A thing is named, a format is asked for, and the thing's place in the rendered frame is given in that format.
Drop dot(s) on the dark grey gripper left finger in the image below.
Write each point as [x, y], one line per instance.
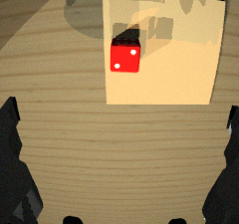
[20, 200]

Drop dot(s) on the red die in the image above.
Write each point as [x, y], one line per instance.
[125, 55]

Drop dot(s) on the tan mat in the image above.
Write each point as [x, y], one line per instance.
[179, 50]

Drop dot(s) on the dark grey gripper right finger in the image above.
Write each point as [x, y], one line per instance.
[222, 202]

